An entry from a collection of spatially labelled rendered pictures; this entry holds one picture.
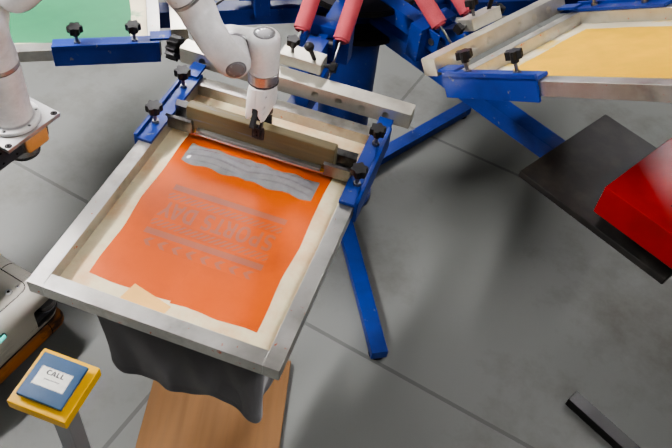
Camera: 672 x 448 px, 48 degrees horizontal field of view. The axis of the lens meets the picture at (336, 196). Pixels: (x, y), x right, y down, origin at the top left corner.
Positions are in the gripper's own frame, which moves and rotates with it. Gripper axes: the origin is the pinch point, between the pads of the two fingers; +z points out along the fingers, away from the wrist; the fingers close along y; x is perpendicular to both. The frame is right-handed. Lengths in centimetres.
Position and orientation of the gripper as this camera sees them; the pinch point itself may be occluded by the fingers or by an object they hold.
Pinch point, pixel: (262, 126)
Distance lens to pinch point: 195.1
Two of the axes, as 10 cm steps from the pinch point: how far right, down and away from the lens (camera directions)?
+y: -3.2, 6.7, -6.7
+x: 9.4, 3.0, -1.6
